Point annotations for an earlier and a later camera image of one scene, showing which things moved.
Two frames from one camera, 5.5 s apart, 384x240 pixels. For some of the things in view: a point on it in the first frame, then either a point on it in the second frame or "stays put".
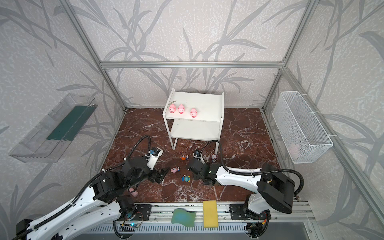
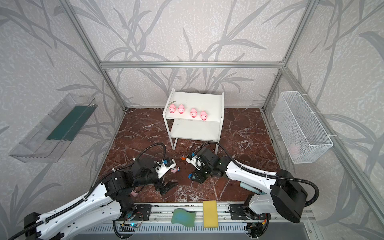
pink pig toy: x=181 y=109 stays put
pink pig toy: x=172 y=108 stays put
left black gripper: x=154 y=176 → x=162 y=184
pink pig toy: x=193 y=112 stays put
